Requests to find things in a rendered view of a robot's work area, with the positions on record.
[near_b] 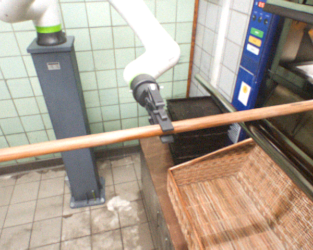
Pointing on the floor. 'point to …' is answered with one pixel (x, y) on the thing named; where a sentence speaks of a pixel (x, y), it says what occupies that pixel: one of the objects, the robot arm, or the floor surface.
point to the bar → (268, 148)
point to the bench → (159, 194)
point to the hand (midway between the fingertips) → (164, 128)
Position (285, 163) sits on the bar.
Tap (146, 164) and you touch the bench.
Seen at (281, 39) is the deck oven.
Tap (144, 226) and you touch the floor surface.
